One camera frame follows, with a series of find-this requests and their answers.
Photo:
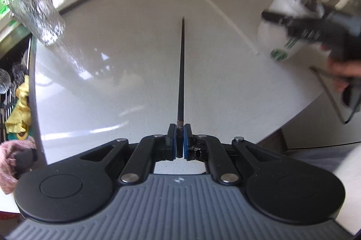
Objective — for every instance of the dark cloth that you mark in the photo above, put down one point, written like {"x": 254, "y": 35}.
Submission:
{"x": 26, "y": 159}

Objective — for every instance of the small stemmed glass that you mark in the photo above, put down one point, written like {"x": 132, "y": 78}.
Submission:
{"x": 4, "y": 80}

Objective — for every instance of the white mug green logo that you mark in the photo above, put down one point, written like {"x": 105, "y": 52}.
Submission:
{"x": 273, "y": 37}

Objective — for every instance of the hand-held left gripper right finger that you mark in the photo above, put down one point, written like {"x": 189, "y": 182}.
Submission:
{"x": 187, "y": 144}

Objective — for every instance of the white chopstick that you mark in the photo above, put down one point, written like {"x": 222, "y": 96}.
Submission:
{"x": 225, "y": 17}

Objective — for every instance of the person's right hand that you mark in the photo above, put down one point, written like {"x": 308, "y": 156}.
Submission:
{"x": 341, "y": 71}

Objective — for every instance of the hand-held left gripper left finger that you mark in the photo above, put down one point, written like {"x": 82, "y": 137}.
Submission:
{"x": 172, "y": 141}

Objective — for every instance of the yellow cloth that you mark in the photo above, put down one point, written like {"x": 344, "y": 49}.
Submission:
{"x": 21, "y": 110}

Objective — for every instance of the black kitchen sink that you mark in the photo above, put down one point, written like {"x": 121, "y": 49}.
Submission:
{"x": 8, "y": 104}

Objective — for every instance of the steel wool scrubber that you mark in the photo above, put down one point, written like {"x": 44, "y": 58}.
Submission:
{"x": 19, "y": 71}

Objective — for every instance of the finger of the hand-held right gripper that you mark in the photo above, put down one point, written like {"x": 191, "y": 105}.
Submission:
{"x": 276, "y": 18}

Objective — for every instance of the textured glass pitcher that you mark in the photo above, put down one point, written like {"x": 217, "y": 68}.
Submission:
{"x": 36, "y": 11}

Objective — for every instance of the pink cloth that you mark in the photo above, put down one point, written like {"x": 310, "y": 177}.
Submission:
{"x": 8, "y": 164}

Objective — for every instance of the green dish soap bottle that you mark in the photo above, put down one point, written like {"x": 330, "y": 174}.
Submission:
{"x": 7, "y": 3}

